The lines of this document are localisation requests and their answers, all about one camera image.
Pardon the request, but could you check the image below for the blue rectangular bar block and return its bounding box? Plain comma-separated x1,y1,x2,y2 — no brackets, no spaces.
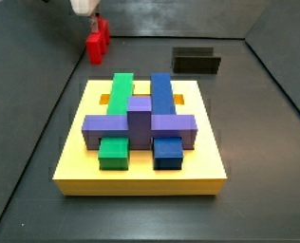
150,73,183,170

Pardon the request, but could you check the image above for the red cross-shaped block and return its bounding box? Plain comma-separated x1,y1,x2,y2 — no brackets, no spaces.
87,16,111,65

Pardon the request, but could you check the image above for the black angled bracket holder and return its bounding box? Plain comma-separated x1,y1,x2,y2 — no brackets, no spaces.
171,47,221,74

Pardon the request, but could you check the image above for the purple cross-shaped block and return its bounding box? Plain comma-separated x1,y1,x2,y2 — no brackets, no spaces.
82,97,198,150

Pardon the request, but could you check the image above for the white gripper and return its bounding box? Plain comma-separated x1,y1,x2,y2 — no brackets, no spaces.
70,0,100,33

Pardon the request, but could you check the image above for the yellow wooden base board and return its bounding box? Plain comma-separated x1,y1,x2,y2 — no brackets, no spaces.
52,80,227,196

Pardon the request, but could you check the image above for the green rectangular bar block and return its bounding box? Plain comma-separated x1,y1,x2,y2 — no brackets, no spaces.
98,73,134,170

